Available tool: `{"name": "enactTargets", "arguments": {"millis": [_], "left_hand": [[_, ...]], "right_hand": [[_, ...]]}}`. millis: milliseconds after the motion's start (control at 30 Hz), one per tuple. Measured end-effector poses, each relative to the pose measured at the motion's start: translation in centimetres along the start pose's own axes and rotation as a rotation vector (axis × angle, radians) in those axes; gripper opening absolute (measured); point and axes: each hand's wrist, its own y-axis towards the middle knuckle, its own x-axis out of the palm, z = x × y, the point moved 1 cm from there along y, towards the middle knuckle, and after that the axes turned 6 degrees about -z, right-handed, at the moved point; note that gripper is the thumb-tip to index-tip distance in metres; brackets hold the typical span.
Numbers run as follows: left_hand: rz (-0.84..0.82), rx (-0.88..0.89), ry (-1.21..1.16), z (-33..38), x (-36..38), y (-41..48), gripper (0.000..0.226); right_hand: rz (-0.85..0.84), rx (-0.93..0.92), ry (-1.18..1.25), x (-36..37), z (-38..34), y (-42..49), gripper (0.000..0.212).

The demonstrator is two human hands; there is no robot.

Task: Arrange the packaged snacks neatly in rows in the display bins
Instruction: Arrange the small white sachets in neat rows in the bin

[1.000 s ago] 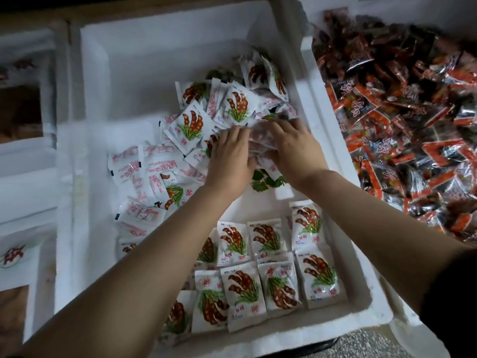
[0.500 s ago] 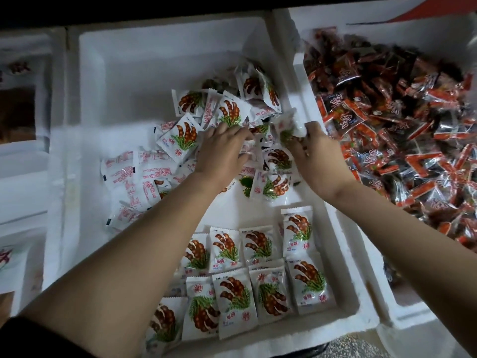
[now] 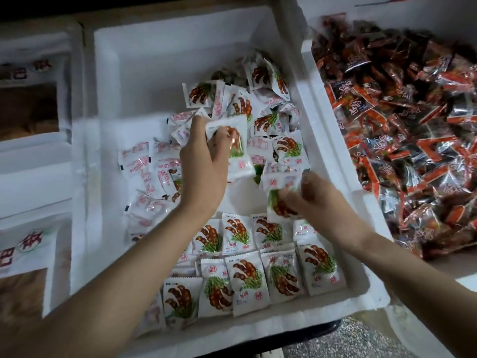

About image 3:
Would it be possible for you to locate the person's right hand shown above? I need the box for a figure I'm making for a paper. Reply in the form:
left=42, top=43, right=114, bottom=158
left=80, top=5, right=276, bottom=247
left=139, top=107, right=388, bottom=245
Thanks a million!
left=279, top=170, right=374, bottom=247

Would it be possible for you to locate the person's left hand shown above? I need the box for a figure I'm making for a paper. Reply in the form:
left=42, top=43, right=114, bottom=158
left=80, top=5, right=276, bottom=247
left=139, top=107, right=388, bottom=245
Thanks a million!
left=179, top=115, right=234, bottom=221

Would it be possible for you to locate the white printed snack packet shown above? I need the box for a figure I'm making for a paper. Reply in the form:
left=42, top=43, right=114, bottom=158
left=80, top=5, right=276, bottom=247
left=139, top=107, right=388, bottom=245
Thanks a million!
left=259, top=171, right=303, bottom=223
left=206, top=115, right=256, bottom=181

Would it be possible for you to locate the pile of white printed packets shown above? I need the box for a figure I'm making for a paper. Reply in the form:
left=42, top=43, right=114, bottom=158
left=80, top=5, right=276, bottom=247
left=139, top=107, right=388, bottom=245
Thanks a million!
left=118, top=52, right=347, bottom=336

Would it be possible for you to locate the pile of dark red packets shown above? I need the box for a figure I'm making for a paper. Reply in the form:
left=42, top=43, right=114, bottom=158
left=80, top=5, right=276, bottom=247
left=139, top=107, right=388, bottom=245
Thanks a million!
left=313, top=14, right=477, bottom=258

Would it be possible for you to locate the white bag of orange crisps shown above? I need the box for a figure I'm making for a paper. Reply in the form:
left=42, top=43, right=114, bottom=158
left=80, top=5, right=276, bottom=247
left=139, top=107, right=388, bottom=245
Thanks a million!
left=0, top=220, right=72, bottom=340
left=0, top=56, right=76, bottom=154

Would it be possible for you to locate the person's right forearm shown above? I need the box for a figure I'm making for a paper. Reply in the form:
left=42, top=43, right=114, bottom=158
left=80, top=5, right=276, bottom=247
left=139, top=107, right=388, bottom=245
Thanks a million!
left=343, top=227, right=477, bottom=358

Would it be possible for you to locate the person's left forearm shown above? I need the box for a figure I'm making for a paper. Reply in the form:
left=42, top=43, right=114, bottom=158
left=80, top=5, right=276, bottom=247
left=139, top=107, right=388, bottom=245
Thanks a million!
left=0, top=205, right=217, bottom=358

